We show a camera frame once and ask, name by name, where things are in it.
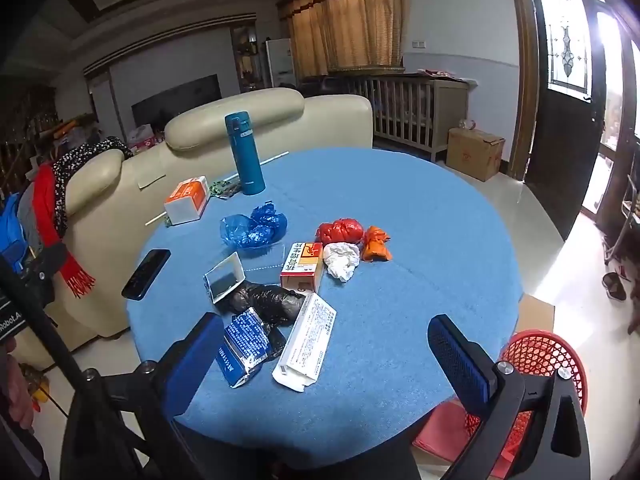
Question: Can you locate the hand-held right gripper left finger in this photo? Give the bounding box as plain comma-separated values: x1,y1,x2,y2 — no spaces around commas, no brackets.
60,311,226,480

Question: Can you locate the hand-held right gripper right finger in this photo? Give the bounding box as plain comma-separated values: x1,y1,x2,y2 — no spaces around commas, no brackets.
427,314,606,480

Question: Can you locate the blue and white packet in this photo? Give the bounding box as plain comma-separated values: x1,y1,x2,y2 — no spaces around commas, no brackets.
221,306,286,389

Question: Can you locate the red plastic mesh basket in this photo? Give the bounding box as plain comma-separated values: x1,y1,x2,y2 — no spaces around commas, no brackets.
465,331,590,480

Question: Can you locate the small white box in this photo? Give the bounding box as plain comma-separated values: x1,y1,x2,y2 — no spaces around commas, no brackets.
203,253,246,304

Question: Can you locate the black plastic bag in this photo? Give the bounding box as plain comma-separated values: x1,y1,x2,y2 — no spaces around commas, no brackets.
217,282,307,326

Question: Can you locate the long white carton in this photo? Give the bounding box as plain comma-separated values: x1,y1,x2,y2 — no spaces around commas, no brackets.
271,292,337,392

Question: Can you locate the clear plastic sheet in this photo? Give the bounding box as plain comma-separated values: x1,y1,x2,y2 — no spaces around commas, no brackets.
235,242,288,271

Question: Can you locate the red and yellow medicine box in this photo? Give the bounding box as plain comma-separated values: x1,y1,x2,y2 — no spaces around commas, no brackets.
280,241,324,295

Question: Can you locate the orange plastic bag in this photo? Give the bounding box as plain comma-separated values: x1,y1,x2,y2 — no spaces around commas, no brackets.
361,226,393,263

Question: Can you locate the blue plastic bag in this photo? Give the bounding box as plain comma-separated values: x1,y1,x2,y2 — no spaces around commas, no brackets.
220,201,288,250

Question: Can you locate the white tissue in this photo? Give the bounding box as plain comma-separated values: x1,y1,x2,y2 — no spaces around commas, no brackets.
322,242,361,282

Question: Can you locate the red plastic bag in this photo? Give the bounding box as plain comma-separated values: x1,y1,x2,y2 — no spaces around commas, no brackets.
315,218,364,246

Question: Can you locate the person's left hand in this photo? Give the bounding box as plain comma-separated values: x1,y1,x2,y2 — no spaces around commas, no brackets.
0,345,33,433

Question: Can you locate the colourful floor toy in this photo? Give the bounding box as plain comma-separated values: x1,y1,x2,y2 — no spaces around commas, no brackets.
22,365,51,413

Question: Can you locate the large cardboard box red print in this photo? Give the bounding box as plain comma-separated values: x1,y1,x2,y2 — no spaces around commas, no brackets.
411,292,557,466

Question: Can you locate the black smartphone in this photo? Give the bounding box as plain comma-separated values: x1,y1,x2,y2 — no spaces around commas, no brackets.
121,248,172,302

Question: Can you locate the pile of hanging clothes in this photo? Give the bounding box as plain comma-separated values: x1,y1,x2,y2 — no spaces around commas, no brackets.
0,180,56,271

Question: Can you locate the red fringed scarf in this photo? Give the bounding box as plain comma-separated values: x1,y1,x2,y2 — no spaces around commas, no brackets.
32,162,97,298

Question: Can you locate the orange and white box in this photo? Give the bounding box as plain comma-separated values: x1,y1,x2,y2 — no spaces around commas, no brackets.
163,176,211,226

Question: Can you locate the blue tablecloth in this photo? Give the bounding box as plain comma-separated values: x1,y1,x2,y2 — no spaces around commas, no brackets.
125,147,524,463

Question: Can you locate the pair of dark slippers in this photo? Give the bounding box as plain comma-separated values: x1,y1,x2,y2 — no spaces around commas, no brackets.
601,271,628,303

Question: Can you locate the green patterned packet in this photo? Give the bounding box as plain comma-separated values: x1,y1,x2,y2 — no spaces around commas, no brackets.
209,179,243,200

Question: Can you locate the black floral scarf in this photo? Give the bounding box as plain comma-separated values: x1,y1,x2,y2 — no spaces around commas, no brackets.
50,136,135,238

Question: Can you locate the small brown cardboard box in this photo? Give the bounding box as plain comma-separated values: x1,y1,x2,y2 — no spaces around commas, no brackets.
446,127,506,182

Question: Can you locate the teal thermos bottle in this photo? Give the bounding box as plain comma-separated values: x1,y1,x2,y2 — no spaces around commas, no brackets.
224,111,266,196

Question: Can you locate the white stick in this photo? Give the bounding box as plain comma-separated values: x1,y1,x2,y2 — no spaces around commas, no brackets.
145,150,290,227

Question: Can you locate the dark door with glass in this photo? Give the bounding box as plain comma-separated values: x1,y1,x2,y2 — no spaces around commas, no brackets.
525,0,608,241

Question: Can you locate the pink patterned box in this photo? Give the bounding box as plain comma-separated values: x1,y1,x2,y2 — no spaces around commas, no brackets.
127,125,166,153

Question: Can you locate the wooden baby crib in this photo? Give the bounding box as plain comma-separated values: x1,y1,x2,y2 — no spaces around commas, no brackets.
345,74,471,162

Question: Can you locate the black television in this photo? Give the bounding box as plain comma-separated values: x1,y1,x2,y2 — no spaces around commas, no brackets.
131,74,222,131

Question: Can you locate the cream leather sofa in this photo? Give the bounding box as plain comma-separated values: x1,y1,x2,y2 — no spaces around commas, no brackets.
47,87,374,361

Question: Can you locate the wooden display cabinet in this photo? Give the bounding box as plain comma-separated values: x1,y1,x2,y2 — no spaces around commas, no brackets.
231,24,266,93

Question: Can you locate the white standing air conditioner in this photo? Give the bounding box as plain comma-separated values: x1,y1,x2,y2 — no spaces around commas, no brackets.
265,37,297,88

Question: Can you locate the tan curtain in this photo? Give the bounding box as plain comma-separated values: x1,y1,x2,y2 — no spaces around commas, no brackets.
277,0,413,78

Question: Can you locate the metal frame chair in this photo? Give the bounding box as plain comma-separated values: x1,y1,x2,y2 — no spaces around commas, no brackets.
602,175,640,266

